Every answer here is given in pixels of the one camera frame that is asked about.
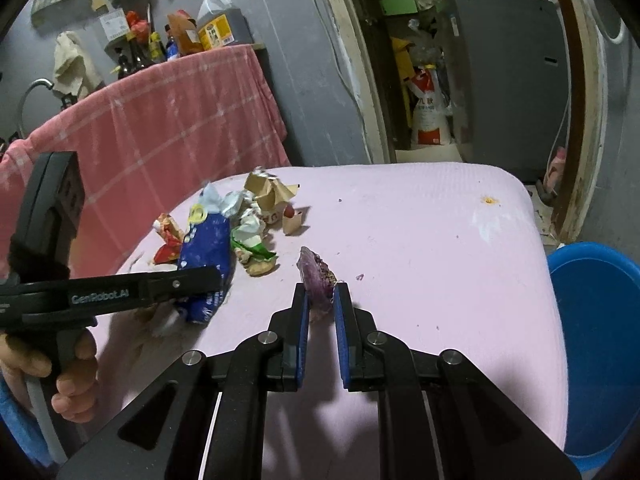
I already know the pink plastic bag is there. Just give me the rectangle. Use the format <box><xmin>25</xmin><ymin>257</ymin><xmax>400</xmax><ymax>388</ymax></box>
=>
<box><xmin>547</xmin><ymin>147</ymin><xmax>569</xmax><ymax>192</ymax></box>

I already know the metal wall basket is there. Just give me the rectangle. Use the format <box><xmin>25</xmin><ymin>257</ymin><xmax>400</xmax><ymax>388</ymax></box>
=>
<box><xmin>31</xmin><ymin>0</ymin><xmax>82</xmax><ymax>29</ymax></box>

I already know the silver crumpled wrapper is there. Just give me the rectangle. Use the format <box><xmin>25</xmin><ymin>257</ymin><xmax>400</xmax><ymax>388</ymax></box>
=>
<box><xmin>199</xmin><ymin>181</ymin><xmax>247</xmax><ymax>219</ymax></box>

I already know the person's left hand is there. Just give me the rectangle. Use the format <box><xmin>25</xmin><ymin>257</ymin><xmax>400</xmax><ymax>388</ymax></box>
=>
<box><xmin>0</xmin><ymin>329</ymin><xmax>99</xmax><ymax>426</ymax></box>

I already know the grey refrigerator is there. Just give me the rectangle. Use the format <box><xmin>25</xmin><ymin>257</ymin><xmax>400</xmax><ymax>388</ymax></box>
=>
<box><xmin>434</xmin><ymin>0</ymin><xmax>574</xmax><ymax>184</ymax></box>

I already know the white red rice sack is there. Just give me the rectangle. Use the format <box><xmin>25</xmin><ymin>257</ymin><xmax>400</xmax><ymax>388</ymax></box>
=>
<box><xmin>407</xmin><ymin>65</ymin><xmax>456</xmax><ymax>148</ymax></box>

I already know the red plaid towel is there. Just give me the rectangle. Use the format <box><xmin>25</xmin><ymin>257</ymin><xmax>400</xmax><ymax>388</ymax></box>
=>
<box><xmin>0</xmin><ymin>44</ymin><xmax>293</xmax><ymax>281</ymax></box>

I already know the clear cooking oil jug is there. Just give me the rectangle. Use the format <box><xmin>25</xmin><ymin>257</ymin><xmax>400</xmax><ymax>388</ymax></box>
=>
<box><xmin>196</xmin><ymin>0</ymin><xmax>255</xmax><ymax>51</ymax></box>

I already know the blue snack bag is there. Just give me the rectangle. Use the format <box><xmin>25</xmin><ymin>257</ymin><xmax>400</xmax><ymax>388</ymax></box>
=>
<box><xmin>177</xmin><ymin>211</ymin><xmax>234</xmax><ymax>325</ymax></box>

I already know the blue plastic basin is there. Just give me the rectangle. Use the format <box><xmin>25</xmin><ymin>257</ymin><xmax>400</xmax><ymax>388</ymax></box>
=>
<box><xmin>546</xmin><ymin>241</ymin><xmax>640</xmax><ymax>471</ymax></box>

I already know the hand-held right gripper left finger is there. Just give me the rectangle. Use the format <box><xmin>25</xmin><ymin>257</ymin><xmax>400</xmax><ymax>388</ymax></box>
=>
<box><xmin>55</xmin><ymin>282</ymin><xmax>311</xmax><ymax>480</ymax></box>

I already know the white labelled wall box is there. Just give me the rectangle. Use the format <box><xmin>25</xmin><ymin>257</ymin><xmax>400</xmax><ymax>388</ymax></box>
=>
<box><xmin>99</xmin><ymin>10</ymin><xmax>132</xmax><ymax>41</ymax></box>

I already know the red plastic bag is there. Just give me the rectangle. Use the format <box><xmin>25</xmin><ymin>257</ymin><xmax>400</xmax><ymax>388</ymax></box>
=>
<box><xmin>126</xmin><ymin>10</ymin><xmax>151</xmax><ymax>44</ymax></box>

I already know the purple wrapper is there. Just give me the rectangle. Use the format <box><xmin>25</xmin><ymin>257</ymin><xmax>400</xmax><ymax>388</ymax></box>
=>
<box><xmin>297</xmin><ymin>246</ymin><xmax>337</xmax><ymax>322</ymax></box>

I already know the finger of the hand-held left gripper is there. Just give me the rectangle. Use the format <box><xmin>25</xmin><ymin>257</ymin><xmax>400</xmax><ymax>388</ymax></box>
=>
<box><xmin>142</xmin><ymin>266</ymin><xmax>223</xmax><ymax>307</ymax></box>

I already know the brown wooden door frame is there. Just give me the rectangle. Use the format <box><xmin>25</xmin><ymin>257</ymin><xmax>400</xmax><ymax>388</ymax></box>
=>
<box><xmin>542</xmin><ymin>0</ymin><xmax>610</xmax><ymax>242</ymax></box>

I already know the beige hanging cloth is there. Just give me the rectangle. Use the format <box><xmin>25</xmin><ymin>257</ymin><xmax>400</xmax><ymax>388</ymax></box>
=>
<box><xmin>52</xmin><ymin>31</ymin><xmax>102</xmax><ymax>101</ymax></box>

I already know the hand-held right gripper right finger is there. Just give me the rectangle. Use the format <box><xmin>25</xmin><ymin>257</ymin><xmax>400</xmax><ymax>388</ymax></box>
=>
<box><xmin>334</xmin><ymin>282</ymin><xmax>583</xmax><ymax>480</ymax></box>

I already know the beige shell scrap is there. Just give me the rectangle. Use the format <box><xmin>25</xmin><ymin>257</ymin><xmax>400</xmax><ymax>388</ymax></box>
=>
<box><xmin>245</xmin><ymin>257</ymin><xmax>277</xmax><ymax>277</ymax></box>

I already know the metal faucet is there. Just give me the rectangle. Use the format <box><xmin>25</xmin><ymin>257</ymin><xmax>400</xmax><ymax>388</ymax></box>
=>
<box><xmin>17</xmin><ymin>78</ymin><xmax>55</xmax><ymax>138</ymax></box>

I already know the yellow bag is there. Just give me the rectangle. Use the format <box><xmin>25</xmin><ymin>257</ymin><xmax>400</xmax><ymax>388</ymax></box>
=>
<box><xmin>390</xmin><ymin>35</ymin><xmax>414</xmax><ymax>82</ymax></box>

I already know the white green crumpled wrapper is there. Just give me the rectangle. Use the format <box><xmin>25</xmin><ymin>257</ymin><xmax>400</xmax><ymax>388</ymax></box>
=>
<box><xmin>230</xmin><ymin>212</ymin><xmax>279</xmax><ymax>263</ymax></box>

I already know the red crumpled wrapper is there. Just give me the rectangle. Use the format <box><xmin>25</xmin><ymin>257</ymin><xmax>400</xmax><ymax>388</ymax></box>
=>
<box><xmin>152</xmin><ymin>214</ymin><xmax>185</xmax><ymax>265</ymax></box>

